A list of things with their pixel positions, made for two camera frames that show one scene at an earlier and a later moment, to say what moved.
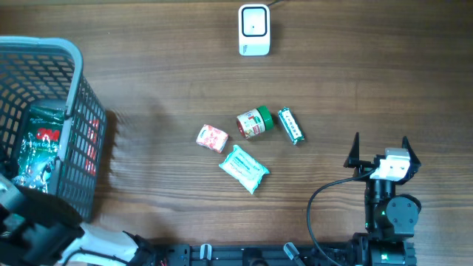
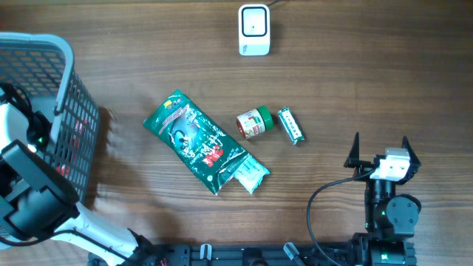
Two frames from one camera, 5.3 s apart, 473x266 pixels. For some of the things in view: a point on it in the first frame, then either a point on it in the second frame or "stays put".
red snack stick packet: [94, 128] to [63, 169]
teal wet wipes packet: [246, 171] stays put
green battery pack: [290, 125] stays put
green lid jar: [255, 122] stays put
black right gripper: [363, 167] stays put
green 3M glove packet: [41, 145] to [205, 150]
